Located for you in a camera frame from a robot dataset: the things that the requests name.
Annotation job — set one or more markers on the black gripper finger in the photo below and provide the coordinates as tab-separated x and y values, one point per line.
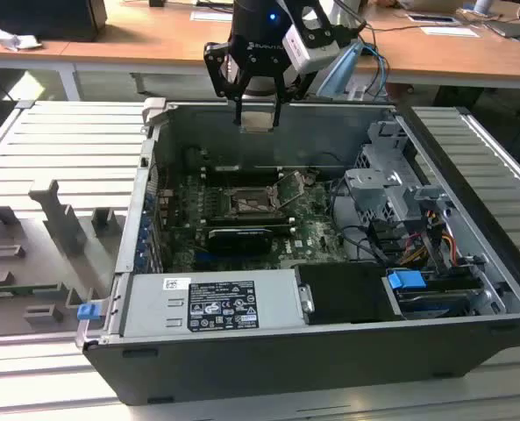
277	112
220	70

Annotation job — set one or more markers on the silver CPU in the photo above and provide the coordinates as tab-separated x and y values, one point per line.
257	120

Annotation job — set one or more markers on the CPU socket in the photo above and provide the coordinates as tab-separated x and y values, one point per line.
248	201

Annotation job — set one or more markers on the white paper sheet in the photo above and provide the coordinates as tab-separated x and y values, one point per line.
448	31
211	16

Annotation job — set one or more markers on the wooden desk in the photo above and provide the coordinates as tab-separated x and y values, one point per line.
154	39

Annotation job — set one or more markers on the pale blue teach pendant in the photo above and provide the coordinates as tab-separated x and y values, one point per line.
343	66

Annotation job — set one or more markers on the grey metal drive cage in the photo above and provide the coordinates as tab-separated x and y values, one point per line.
373	184

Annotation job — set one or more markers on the green motherboard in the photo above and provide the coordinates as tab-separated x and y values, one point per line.
312	237

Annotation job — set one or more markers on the black graphics card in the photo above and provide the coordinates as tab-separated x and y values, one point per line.
237	241

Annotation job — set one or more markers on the dark tablet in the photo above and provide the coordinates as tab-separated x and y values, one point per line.
430	18

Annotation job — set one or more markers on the black box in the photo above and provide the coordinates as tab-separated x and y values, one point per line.
40	19

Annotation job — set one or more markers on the black plastic shroud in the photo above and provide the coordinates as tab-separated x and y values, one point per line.
343	294

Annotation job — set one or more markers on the white barcode sticker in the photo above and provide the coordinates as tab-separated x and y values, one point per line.
175	283

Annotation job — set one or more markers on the black power supply label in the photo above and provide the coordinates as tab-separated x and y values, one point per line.
222	307

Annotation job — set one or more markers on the crumpled white paper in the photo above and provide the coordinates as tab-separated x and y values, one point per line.
16	39

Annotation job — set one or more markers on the blue disk carrier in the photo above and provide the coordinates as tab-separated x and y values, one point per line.
406	280

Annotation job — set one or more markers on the grey parts rack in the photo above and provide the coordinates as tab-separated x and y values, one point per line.
53	210

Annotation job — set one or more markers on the grey power supply unit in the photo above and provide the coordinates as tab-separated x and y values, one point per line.
154	307

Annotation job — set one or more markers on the hard disk drive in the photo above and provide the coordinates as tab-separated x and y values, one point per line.
435	300

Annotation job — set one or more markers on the grey laptop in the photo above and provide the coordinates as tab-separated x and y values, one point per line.
514	28

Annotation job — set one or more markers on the black open PC case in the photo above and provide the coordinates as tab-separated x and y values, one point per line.
286	368

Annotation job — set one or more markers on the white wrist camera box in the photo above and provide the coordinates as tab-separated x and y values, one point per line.
312	54

